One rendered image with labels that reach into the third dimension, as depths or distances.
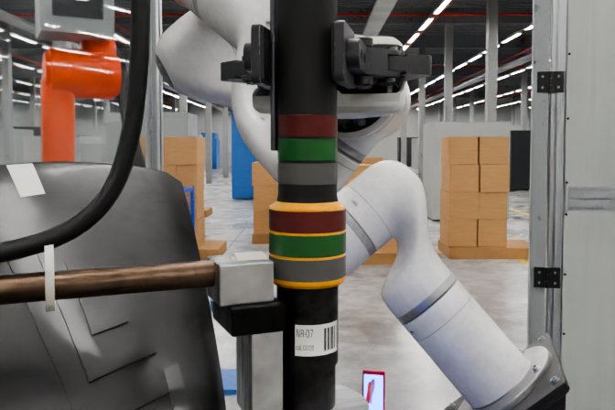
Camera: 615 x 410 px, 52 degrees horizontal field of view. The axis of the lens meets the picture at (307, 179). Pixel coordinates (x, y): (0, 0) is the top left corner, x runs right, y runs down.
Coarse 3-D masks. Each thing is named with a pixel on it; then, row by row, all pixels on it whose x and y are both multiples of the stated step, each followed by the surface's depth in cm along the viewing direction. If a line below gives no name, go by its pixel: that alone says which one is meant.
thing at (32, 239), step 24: (144, 0) 31; (144, 24) 31; (144, 48) 31; (144, 72) 31; (144, 96) 32; (120, 144) 31; (120, 168) 31; (120, 192) 31; (96, 216) 31; (24, 240) 30; (48, 240) 30; (48, 264) 29; (48, 288) 29
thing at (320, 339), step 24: (288, 288) 34; (336, 288) 35; (288, 312) 34; (312, 312) 34; (336, 312) 35; (288, 336) 34; (312, 336) 34; (336, 336) 35; (288, 360) 34; (312, 360) 34; (336, 360) 35; (288, 384) 35; (312, 384) 34; (288, 408) 35; (312, 408) 34
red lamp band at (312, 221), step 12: (276, 216) 34; (288, 216) 34; (300, 216) 33; (312, 216) 33; (324, 216) 34; (336, 216) 34; (276, 228) 34; (288, 228) 34; (300, 228) 33; (312, 228) 33; (324, 228) 34; (336, 228) 34
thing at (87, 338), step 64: (0, 192) 41; (64, 192) 43; (128, 192) 45; (64, 256) 39; (128, 256) 40; (192, 256) 43; (0, 320) 35; (64, 320) 36; (128, 320) 37; (192, 320) 38; (0, 384) 33; (64, 384) 34; (128, 384) 34; (192, 384) 35
